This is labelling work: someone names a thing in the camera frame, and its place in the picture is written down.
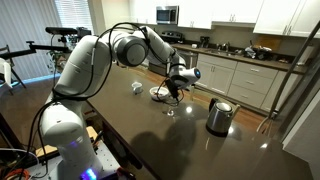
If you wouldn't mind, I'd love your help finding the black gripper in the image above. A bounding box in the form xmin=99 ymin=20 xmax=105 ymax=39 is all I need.
xmin=165 ymin=79 xmax=179 ymax=98

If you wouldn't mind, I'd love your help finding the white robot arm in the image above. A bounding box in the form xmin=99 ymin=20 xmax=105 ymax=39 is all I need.
xmin=40 ymin=26 xmax=201 ymax=180

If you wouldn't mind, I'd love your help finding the white ceramic bowl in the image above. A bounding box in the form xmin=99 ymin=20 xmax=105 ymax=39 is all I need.
xmin=149 ymin=86 xmax=169 ymax=101

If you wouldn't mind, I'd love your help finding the clear drinking glass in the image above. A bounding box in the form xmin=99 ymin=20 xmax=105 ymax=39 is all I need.
xmin=165 ymin=99 xmax=176 ymax=117

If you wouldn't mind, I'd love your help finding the white ceramic mug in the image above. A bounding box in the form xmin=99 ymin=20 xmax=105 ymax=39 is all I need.
xmin=131 ymin=82 xmax=143 ymax=95

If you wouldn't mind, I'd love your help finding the stainless steel electric kettle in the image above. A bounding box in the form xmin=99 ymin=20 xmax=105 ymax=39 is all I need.
xmin=206 ymin=98 xmax=240 ymax=137

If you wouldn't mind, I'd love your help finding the black coffee maker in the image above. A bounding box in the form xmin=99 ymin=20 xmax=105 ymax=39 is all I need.
xmin=199 ymin=36 xmax=210 ymax=48

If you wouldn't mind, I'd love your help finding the kitchen sink faucet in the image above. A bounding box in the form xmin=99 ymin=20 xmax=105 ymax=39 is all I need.
xmin=216 ymin=42 xmax=230 ymax=52

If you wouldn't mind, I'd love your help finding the stainless steel microwave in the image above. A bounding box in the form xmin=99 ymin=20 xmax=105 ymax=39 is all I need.
xmin=156 ymin=6 xmax=179 ymax=25

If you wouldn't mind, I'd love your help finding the cream wooden chair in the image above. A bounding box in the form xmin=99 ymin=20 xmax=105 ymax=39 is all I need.
xmin=256 ymin=117 xmax=274 ymax=137

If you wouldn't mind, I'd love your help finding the stainless steel refrigerator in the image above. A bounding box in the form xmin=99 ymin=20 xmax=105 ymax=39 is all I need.
xmin=267 ymin=21 xmax=320 ymax=140

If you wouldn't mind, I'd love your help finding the black camera tripod arm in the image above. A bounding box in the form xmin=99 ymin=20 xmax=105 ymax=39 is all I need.
xmin=0 ymin=27 xmax=91 ymax=60

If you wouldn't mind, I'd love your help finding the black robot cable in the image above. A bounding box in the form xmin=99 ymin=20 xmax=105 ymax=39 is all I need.
xmin=19 ymin=21 xmax=151 ymax=180

